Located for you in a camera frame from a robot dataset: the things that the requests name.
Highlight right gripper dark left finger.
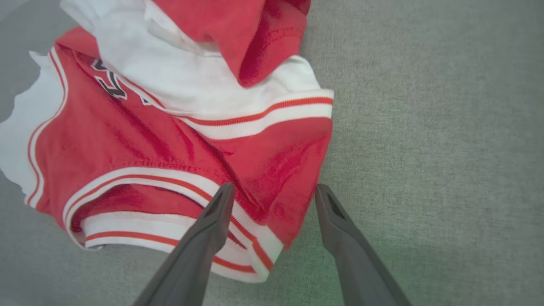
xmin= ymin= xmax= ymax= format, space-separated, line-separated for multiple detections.
xmin=133 ymin=182 xmax=235 ymax=306

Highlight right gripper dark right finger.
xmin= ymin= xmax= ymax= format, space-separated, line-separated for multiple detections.
xmin=314 ymin=183 xmax=412 ymax=306

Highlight red and white basketball jersey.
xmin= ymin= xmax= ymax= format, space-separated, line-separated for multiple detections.
xmin=0 ymin=0 xmax=335 ymax=284

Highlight grey fabric sofa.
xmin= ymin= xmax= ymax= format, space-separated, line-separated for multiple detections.
xmin=0 ymin=0 xmax=544 ymax=306

